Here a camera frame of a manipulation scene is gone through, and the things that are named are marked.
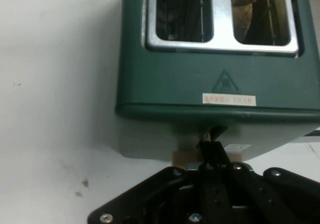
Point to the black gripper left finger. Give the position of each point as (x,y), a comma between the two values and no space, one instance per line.
(160,196)

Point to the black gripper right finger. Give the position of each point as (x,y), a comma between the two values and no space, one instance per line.
(275,199)

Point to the beige toaster lever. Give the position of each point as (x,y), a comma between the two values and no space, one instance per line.
(182,160)

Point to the dark green toaster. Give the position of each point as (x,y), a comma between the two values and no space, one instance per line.
(175,78)

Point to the toasted bread slice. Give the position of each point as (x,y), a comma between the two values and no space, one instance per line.
(243,6)

